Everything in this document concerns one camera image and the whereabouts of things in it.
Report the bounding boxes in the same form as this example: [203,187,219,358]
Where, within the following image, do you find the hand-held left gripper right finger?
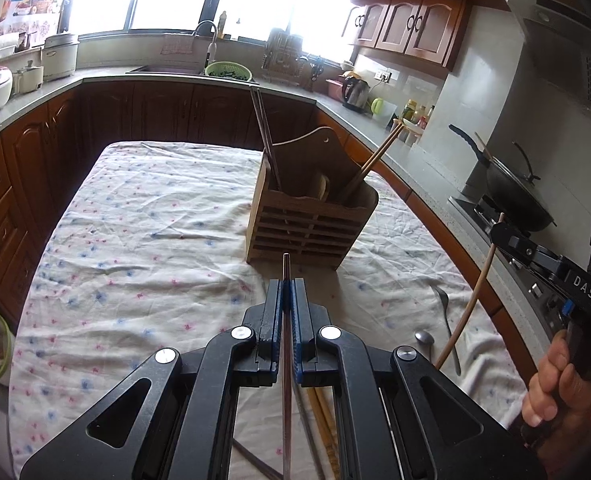
[290,278,547,480]

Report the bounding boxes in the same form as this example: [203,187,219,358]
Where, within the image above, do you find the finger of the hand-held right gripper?
[490,220,574,312]

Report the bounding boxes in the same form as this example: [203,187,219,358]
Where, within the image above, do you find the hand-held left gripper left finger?
[20,278,290,480]

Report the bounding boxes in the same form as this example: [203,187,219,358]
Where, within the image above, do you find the light bamboo chopstick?
[347,124,407,204]
[434,212,505,372]
[342,122,401,204]

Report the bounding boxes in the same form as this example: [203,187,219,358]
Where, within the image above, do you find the metal chopstick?
[249,87,279,192]
[254,87,283,192]
[295,389,327,480]
[281,253,293,480]

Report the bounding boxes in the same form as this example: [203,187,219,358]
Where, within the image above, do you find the wooden slatted utensil holder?
[245,127,379,271]

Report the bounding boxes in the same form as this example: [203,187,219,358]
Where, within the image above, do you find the person's right hand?
[521,330,591,442]

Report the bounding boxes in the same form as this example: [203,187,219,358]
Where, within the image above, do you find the black wok with lid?
[448,123,557,234]

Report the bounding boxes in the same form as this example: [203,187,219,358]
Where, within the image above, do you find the gas stove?
[447,194,566,321]

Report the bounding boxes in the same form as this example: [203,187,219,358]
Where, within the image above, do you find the long metal spoon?
[430,284,462,376]

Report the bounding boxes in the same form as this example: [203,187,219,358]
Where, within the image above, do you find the short metal spoon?
[414,329,435,362]

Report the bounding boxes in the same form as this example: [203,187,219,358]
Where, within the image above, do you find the white floral tablecloth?
[10,140,529,480]

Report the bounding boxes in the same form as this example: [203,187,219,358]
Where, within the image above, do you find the group of condiment bottles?
[400,98,434,131]

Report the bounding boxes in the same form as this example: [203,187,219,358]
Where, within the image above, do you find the steel range hood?
[502,0,591,127]

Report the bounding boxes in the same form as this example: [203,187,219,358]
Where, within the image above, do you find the steel electric kettle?
[340,72,370,114]

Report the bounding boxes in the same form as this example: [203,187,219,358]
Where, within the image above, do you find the red plastic container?
[325,78,349,104]

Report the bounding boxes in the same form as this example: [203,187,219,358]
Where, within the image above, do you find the wooden upper cabinets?
[347,0,577,74]

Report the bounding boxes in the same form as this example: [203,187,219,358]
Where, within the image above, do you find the wooden cabinets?
[0,79,543,361]
[347,0,577,74]

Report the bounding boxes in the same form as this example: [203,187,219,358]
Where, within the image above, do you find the green colander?
[204,61,253,83]

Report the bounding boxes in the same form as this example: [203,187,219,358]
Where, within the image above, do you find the dish rack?
[262,29,309,84]

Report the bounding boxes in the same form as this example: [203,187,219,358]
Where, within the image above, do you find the kitchen sink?
[125,62,262,86]

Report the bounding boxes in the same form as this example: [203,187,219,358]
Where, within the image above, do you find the curved metal faucet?
[192,20,219,74]

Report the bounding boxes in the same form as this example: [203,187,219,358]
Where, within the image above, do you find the wooden lower cabinets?
[0,79,543,361]

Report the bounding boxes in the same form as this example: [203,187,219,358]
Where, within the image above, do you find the grey kitchen countertop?
[0,67,556,376]

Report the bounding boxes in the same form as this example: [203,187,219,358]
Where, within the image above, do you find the white electric pot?
[41,33,80,83]

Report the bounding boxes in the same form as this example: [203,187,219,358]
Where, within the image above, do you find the small white appliance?
[12,59,44,95]

